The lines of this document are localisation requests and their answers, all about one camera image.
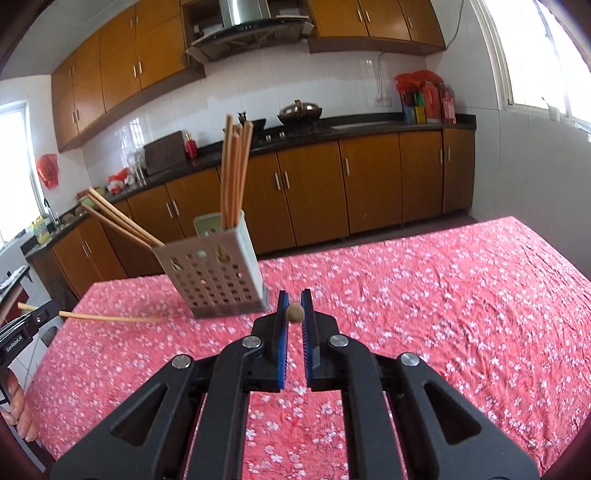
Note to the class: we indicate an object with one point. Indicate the yellow green bottle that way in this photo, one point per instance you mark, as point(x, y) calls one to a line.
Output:
point(41, 230)

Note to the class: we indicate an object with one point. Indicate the white wall socket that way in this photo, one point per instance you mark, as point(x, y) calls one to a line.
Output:
point(384, 100)

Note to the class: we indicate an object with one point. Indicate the red plastic bag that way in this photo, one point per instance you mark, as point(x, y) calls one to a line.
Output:
point(415, 79)

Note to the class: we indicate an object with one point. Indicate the narrow wooden wall cabinets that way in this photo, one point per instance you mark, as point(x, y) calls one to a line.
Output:
point(374, 21)

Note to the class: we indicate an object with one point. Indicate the small red bottle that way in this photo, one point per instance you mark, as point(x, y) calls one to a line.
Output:
point(191, 146)

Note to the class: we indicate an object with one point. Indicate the red hanging decoration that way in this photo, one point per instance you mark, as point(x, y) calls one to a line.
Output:
point(48, 171)

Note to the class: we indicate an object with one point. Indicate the glass jars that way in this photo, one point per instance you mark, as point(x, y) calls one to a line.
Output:
point(139, 165)

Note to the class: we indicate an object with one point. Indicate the red packets on counter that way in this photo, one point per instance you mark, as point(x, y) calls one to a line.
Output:
point(121, 181)

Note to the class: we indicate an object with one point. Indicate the long wooden base cabinets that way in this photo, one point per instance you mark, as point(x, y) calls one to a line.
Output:
point(369, 184)

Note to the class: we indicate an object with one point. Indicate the dark wooden box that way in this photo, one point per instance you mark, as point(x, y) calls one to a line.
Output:
point(164, 152)

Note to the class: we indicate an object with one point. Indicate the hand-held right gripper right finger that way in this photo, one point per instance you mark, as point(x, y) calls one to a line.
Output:
point(308, 341)

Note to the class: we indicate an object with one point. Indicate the black wok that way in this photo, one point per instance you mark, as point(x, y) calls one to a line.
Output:
point(256, 123)

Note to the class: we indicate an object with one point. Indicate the red floral tablecloth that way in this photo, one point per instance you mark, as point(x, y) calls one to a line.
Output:
point(415, 300)

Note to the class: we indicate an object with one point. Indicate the grey perforated chopstick holder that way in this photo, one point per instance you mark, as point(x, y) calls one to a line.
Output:
point(217, 281)

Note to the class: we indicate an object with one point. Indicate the short wooden base cabinets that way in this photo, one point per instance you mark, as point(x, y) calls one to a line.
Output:
point(78, 258)

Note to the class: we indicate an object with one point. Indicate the small side window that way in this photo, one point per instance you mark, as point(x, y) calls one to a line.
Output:
point(11, 175)

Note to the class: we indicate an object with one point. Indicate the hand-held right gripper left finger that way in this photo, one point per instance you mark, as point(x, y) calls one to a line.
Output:
point(282, 341)

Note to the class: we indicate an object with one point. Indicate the sink faucet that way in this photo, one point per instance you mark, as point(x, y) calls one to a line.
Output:
point(51, 214)

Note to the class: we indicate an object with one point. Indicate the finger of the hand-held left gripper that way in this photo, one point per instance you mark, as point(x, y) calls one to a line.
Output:
point(23, 330)

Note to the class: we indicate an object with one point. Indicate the steel range hood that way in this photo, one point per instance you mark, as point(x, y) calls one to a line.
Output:
point(244, 27)

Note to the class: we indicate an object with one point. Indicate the colourful seasoning boxes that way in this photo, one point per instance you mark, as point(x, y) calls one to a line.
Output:
point(414, 110)

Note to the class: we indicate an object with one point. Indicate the large bright window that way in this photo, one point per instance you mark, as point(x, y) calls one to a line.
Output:
point(545, 50)

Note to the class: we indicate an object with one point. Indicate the person's left hand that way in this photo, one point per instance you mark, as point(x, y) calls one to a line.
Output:
point(21, 410)

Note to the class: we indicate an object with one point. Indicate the gas stove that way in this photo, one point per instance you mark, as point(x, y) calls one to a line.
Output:
point(295, 131)

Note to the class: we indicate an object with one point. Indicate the red bottles and packets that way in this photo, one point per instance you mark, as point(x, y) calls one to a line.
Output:
point(438, 104)

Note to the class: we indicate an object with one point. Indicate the wok with lid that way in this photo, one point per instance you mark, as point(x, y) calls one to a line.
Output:
point(299, 113)

